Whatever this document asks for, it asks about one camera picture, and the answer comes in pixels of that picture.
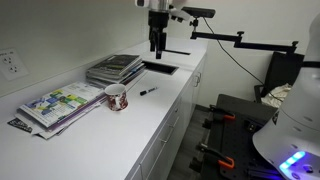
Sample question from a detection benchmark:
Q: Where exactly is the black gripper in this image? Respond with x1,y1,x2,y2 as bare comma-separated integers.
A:
147,10,168,60

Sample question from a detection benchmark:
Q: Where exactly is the black marker pen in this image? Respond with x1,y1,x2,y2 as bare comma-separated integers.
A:
139,86,159,97

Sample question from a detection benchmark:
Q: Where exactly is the red and white patterned mug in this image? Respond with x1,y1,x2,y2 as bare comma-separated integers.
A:
104,83,129,112

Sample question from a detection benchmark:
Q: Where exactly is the dark cover magazine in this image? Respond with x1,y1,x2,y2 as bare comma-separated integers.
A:
87,54,144,78

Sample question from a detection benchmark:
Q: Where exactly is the magazine stack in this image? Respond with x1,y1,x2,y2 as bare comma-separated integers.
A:
85,63,147,90

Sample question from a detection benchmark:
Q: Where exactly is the white cabinet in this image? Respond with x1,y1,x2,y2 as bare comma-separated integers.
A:
124,54,208,180

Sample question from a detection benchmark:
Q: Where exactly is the purple edged booklet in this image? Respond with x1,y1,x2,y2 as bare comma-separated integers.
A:
46,94,108,131

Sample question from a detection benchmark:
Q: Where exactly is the colourful chart brochure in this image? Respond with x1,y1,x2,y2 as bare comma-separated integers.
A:
17,82,105,129

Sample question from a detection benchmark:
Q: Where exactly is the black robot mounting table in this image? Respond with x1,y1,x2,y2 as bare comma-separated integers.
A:
189,93,284,180

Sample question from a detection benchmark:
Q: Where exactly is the black chair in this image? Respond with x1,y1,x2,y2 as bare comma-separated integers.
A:
254,51,305,103

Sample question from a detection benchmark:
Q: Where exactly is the cream crumpled bag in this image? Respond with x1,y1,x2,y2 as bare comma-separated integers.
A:
260,83,293,109

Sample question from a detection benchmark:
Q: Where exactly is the white paper pile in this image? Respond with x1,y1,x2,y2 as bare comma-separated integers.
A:
14,99,102,141

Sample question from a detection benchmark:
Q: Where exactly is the black printed card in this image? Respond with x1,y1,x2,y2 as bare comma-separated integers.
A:
7,117,34,134

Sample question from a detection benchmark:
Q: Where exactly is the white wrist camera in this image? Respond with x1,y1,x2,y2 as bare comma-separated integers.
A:
168,4,192,24

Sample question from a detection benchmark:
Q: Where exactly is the black stereo camera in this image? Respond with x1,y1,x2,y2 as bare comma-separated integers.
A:
181,6,217,19

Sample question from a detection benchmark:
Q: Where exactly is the metal cabinet door handle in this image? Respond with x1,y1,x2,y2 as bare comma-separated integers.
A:
194,71,202,89

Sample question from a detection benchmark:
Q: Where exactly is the black camera cable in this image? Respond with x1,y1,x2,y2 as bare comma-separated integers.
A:
202,17,268,86

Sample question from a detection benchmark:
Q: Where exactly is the metal drawer handle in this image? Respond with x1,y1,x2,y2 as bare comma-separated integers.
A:
160,115,181,145

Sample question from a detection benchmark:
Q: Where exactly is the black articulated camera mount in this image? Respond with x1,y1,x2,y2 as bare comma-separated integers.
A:
189,18,300,54

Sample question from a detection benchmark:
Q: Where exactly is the black clamp orange handle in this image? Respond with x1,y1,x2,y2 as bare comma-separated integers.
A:
209,104,236,122
196,142,235,170

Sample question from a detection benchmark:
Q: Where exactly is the white wall outlet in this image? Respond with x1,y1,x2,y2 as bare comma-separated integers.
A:
0,48,30,82

